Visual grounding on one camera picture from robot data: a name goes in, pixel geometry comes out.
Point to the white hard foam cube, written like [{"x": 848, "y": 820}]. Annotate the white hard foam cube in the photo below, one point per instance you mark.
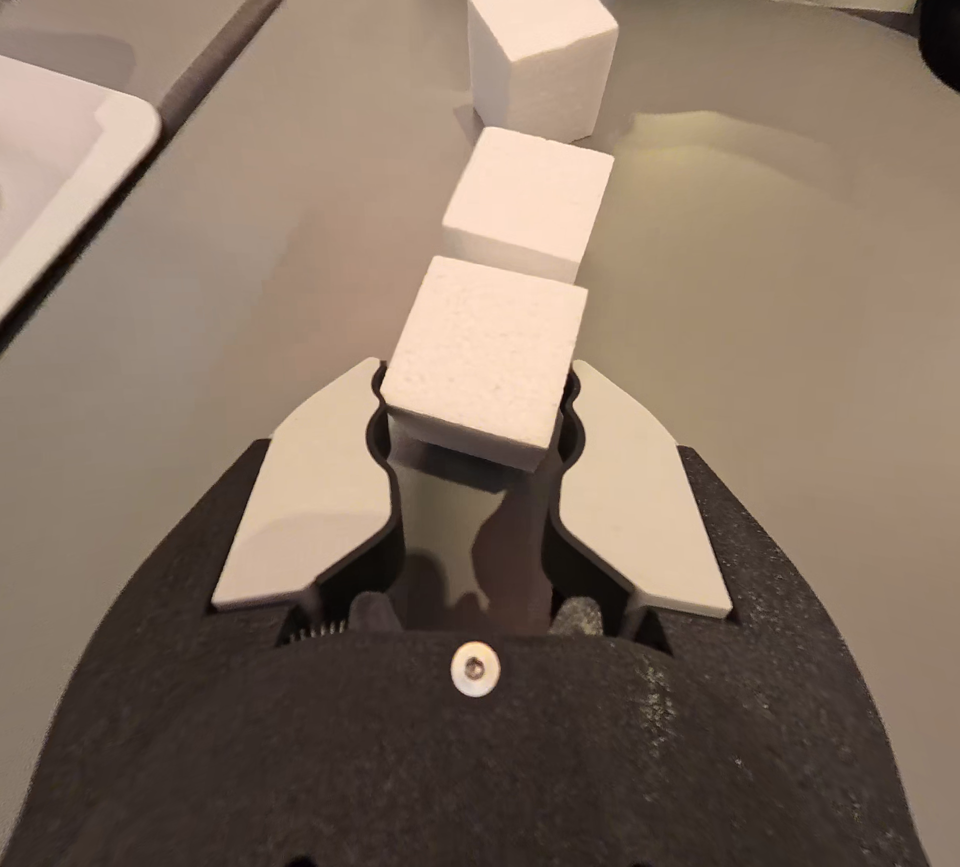
[
  {"x": 540, "y": 49},
  {"x": 484, "y": 357},
  {"x": 529, "y": 196}
]

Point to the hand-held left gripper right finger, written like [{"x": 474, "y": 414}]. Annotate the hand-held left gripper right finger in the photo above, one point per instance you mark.
[{"x": 637, "y": 499}]

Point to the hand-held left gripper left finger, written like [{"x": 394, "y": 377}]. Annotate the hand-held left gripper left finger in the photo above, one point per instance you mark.
[{"x": 307, "y": 499}]

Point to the wooden book stand white base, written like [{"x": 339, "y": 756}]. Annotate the wooden book stand white base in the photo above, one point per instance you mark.
[{"x": 52, "y": 169}]

